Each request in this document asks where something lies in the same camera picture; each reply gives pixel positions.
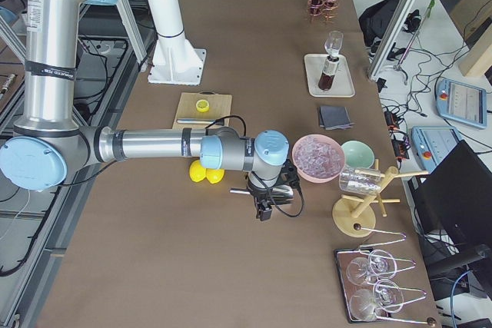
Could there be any clear glass mug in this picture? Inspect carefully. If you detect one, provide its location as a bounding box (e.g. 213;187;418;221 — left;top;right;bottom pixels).
338;166;384;195

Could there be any copper wire bottle basket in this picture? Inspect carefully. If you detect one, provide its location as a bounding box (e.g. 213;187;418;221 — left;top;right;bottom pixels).
306;0;339;23

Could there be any half lemon slice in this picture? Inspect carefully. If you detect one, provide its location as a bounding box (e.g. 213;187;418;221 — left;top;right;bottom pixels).
195;99;210;113

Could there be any pink bowl with ice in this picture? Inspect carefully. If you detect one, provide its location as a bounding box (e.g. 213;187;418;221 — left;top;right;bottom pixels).
291;134;345;184

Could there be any black monitor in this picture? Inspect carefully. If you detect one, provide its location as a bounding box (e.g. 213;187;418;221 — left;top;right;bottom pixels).
416;141;491;246

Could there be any upper hanging wine glass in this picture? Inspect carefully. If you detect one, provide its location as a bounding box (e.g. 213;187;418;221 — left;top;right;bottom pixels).
346;249;397;286

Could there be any lower teach pendant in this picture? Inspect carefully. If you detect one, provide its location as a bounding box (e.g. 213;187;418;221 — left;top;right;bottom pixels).
411;126;462;173

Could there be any tea bottle brown liquid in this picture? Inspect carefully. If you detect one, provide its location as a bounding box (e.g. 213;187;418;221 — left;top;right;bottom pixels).
317;55;339;91

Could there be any dark tray with glasses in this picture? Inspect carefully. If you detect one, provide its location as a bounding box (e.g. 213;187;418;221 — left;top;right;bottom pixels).
334;247;377;323

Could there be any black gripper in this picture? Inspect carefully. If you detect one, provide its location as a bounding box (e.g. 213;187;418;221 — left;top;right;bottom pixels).
247;161;300;221

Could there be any lower hanging wine glass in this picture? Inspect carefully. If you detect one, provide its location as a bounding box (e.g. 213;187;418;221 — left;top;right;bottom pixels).
349;280;404;322

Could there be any black bag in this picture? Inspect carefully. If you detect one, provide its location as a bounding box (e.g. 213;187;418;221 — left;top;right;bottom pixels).
358;0;400;47

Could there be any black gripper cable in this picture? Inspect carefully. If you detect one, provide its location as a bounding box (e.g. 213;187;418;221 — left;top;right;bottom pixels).
213;114;305;220

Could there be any dark grey folded cloth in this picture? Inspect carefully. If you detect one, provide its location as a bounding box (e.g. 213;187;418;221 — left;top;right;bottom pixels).
318;105;353;131

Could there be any steel metal scoop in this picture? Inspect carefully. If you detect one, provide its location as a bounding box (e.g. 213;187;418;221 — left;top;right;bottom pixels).
229;185;294;205

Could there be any right whole yellow lemon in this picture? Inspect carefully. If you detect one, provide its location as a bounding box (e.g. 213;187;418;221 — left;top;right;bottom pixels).
206;168;225;184

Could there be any upper teach pendant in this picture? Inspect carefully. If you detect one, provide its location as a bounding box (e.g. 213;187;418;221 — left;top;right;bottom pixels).
436;79;487;129

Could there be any upright wine glass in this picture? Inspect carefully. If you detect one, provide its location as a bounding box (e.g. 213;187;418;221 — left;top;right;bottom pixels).
324;31;344;58

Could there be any wooden cutting board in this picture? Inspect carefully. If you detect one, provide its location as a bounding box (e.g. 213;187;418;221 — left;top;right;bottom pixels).
172;92;232;129

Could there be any white rectangular tray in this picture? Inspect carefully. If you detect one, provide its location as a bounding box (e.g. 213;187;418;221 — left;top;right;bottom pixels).
304;54;355;98

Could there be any wire wine glass holder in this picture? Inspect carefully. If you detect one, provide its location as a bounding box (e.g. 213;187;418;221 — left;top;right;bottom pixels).
357;229;416;323

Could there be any left whole yellow lemon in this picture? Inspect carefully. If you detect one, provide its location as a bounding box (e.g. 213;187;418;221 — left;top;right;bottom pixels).
188;160;207;183

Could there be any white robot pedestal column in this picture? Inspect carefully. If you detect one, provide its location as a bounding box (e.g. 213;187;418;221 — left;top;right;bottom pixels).
148;0;206;86

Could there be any teach pendant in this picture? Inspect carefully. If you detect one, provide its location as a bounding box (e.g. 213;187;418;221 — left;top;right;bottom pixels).
436;79;487;129
411;126;462;173

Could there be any aluminium frame post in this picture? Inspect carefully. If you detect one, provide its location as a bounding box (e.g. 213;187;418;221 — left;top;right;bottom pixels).
367;0;415;81

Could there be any hanging wine glass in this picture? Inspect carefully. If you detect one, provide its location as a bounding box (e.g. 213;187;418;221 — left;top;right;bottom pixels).
349;280;404;322
346;249;397;286

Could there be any whole yellow lemon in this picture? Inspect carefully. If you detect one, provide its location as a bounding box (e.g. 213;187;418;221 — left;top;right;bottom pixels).
188;160;207;183
206;168;225;184

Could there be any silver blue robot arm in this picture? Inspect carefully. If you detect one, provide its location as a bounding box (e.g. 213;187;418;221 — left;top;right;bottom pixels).
1;0;301;220

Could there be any wooden cup drying rack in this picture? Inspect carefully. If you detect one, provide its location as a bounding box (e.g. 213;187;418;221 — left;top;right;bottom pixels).
332;159;429;237

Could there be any metal rod on board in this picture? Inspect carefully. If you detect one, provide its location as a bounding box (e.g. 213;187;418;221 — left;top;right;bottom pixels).
175;118;215;124

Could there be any mint green empty bowl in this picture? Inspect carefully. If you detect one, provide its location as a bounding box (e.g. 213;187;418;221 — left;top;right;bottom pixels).
341;141;375;168

